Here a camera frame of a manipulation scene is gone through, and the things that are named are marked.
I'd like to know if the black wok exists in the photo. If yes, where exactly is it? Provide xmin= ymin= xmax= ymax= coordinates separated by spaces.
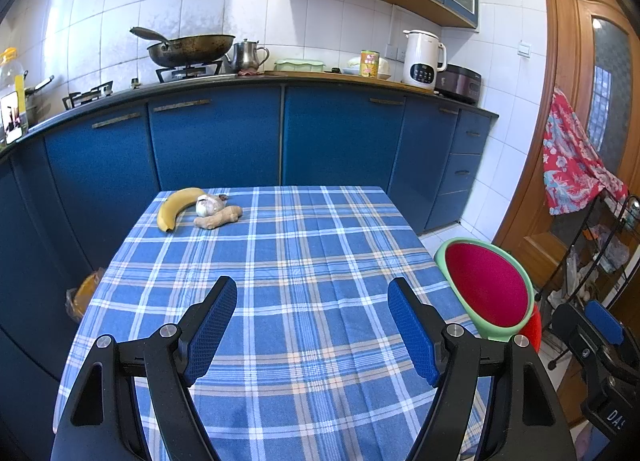
xmin=129 ymin=27 xmax=236 ymax=68

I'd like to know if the wooden door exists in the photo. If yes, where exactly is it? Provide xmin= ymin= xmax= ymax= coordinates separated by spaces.
xmin=492 ymin=0 xmax=640 ymax=292

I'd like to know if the red plastic stool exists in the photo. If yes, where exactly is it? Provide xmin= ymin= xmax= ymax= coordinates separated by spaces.
xmin=520 ymin=303 xmax=543 ymax=354

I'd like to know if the black wire rack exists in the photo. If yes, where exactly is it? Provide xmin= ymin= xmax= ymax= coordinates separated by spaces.
xmin=537 ymin=194 xmax=640 ymax=372

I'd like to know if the yellow oil bottle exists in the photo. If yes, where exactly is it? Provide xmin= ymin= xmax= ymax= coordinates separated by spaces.
xmin=0 ymin=47 xmax=28 ymax=107

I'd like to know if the small steel pot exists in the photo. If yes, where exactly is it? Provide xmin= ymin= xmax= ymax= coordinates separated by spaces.
xmin=22 ymin=75 xmax=55 ymax=124

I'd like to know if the black gas stove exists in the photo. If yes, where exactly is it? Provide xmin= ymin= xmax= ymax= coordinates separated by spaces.
xmin=62 ymin=61 xmax=226 ymax=109

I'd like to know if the ginger root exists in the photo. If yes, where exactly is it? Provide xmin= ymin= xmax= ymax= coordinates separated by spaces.
xmin=193 ymin=206 xmax=243 ymax=231

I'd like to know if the red floral cloth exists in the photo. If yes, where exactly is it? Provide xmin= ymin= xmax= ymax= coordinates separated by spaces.
xmin=542 ymin=87 xmax=628 ymax=216

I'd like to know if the white plastic bag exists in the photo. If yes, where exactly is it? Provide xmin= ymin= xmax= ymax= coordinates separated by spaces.
xmin=547 ymin=246 xmax=631 ymax=312

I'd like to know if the smartphone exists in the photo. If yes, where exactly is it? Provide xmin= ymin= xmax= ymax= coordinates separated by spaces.
xmin=0 ymin=92 xmax=25 ymax=144

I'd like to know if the blue plaid tablecloth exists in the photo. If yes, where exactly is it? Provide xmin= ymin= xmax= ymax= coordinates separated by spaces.
xmin=55 ymin=186 xmax=488 ymax=461

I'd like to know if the white soy milk maker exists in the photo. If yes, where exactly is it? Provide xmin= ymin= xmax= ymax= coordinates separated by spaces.
xmin=401 ymin=30 xmax=447 ymax=88

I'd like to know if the steel kettle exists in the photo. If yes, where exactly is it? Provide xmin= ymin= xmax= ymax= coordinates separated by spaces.
xmin=225 ymin=38 xmax=271 ymax=74

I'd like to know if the yellow tin can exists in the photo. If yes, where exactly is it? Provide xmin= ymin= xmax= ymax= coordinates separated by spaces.
xmin=360 ymin=50 xmax=381 ymax=79

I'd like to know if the yellow banana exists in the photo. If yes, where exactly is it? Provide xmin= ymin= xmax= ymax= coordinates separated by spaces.
xmin=156 ymin=187 xmax=208 ymax=233

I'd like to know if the pale green container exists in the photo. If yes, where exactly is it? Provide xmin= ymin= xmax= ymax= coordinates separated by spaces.
xmin=274 ymin=58 xmax=326 ymax=73

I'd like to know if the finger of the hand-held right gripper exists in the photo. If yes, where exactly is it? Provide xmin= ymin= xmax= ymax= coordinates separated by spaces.
xmin=550 ymin=302 xmax=601 ymax=392
xmin=584 ymin=298 xmax=626 ymax=349

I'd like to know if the yellow plastic bag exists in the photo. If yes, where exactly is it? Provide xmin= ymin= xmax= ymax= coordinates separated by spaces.
xmin=65 ymin=268 xmax=106 ymax=324

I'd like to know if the garlic bulb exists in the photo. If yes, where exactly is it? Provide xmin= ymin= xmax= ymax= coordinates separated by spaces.
xmin=195 ymin=194 xmax=228 ymax=217

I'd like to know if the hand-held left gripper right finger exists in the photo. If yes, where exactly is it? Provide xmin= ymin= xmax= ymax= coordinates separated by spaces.
xmin=387 ymin=277 xmax=576 ymax=461

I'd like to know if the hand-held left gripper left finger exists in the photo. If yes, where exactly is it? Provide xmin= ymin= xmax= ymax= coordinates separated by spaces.
xmin=50 ymin=276 xmax=238 ymax=461

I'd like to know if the blue base cabinet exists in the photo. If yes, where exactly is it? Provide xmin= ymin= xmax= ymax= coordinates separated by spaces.
xmin=0 ymin=78 xmax=501 ymax=392

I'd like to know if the dark rice cooker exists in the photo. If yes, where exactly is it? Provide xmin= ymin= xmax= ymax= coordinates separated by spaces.
xmin=435 ymin=64 xmax=483 ymax=104

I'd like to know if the red bucket with green rim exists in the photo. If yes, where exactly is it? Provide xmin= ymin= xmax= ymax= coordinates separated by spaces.
xmin=434 ymin=237 xmax=535 ymax=342

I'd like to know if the white bowl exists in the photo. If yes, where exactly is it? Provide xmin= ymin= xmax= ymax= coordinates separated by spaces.
xmin=341 ymin=56 xmax=392 ymax=78

